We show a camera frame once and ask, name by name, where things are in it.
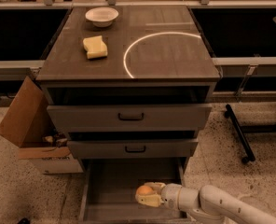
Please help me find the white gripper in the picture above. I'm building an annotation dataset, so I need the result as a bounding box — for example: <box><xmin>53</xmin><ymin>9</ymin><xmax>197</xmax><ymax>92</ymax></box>
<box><xmin>135</xmin><ymin>182</ymin><xmax>182</xmax><ymax>210</ymax></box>

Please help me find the orange fruit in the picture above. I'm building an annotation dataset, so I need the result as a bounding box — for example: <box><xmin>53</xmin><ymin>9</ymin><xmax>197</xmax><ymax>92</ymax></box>
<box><xmin>136</xmin><ymin>185</ymin><xmax>154</xmax><ymax>195</ymax></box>

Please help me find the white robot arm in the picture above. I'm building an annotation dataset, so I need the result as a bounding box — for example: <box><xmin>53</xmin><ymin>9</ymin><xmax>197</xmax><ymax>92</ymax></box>
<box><xmin>135</xmin><ymin>182</ymin><xmax>276</xmax><ymax>224</ymax></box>

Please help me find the open bottom drawer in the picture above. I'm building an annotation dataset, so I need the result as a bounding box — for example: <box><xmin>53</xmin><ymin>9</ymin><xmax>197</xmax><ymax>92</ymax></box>
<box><xmin>78</xmin><ymin>158</ymin><xmax>196</xmax><ymax>224</ymax></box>

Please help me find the middle grey drawer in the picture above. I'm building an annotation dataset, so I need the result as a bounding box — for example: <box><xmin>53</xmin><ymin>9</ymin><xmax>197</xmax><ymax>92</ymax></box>
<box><xmin>68</xmin><ymin>139</ymin><xmax>198</xmax><ymax>159</ymax></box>

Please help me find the grey drawer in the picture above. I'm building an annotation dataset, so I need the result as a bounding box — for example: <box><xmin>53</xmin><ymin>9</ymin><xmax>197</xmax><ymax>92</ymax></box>
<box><xmin>68</xmin><ymin>139</ymin><xmax>198</xmax><ymax>159</ymax></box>
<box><xmin>47</xmin><ymin>104</ymin><xmax>212</xmax><ymax>133</ymax></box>

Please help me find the top grey drawer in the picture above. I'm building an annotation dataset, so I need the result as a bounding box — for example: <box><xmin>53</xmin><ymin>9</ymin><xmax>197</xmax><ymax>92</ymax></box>
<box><xmin>47</xmin><ymin>104</ymin><xmax>212</xmax><ymax>133</ymax></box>

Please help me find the dark wooden drawer cabinet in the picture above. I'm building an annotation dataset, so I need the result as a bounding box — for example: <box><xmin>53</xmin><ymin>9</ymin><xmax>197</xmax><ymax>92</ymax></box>
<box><xmin>35</xmin><ymin>5</ymin><xmax>222</xmax><ymax>173</ymax></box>

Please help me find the open cardboard box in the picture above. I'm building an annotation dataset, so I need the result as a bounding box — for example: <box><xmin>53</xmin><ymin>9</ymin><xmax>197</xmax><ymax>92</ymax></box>
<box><xmin>0</xmin><ymin>77</ymin><xmax>83</xmax><ymax>175</ymax></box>

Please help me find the black wheeled stand base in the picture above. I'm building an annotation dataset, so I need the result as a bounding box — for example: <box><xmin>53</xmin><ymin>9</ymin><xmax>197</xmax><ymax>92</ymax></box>
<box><xmin>224</xmin><ymin>105</ymin><xmax>276</xmax><ymax>164</ymax></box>

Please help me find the yellow sponge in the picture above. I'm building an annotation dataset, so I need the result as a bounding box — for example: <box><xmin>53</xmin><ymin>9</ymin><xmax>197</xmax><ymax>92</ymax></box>
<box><xmin>83</xmin><ymin>35</ymin><xmax>108</xmax><ymax>60</ymax></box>

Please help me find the white ceramic bowl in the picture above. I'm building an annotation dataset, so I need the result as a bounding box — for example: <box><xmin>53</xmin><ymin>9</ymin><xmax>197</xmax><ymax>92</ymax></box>
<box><xmin>85</xmin><ymin>7</ymin><xmax>119</xmax><ymax>28</ymax></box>

